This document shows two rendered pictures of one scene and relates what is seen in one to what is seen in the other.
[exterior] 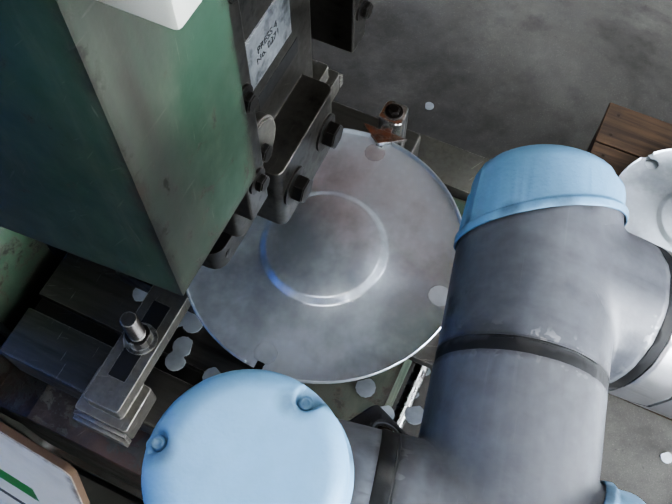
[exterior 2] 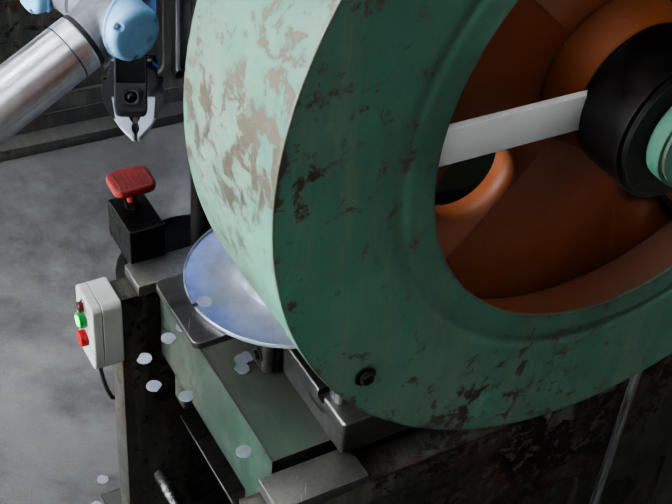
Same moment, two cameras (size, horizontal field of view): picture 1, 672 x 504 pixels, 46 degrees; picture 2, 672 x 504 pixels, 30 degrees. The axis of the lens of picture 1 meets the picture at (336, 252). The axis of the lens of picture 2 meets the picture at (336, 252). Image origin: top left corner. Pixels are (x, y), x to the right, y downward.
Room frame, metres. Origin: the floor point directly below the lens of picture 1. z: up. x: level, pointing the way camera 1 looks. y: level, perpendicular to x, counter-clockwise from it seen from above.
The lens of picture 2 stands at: (1.14, -1.09, 1.97)
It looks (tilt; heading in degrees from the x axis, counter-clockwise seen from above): 40 degrees down; 122
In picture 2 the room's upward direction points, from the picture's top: 6 degrees clockwise
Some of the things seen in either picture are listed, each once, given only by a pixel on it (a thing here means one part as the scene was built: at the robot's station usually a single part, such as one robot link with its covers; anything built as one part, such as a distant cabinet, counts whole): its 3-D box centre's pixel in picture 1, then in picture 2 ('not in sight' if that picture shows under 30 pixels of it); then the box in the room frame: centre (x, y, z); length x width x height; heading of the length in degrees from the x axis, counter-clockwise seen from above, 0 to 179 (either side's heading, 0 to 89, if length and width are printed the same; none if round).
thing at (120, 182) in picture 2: not in sight; (131, 196); (0.03, 0.06, 0.72); 0.07 x 0.06 x 0.08; 65
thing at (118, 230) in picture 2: not in sight; (137, 253); (0.04, 0.05, 0.62); 0.10 x 0.06 x 0.20; 155
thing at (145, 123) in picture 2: not in sight; (146, 108); (0.06, 0.06, 0.91); 0.06 x 0.03 x 0.09; 131
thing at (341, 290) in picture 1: (323, 245); (285, 275); (0.37, 0.01, 0.78); 0.29 x 0.29 x 0.01
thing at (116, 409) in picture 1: (135, 346); not in sight; (0.27, 0.20, 0.76); 0.17 x 0.06 x 0.10; 155
